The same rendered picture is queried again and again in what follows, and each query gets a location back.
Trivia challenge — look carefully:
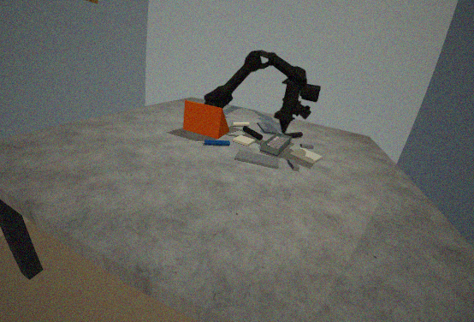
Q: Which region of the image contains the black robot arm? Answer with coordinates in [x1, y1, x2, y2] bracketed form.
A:
[204, 50, 321, 120]

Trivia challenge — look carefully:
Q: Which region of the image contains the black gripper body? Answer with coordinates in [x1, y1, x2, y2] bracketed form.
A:
[275, 96, 299, 122]

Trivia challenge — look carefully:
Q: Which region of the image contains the blue stylus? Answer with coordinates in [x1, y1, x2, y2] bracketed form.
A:
[197, 140, 230, 146]

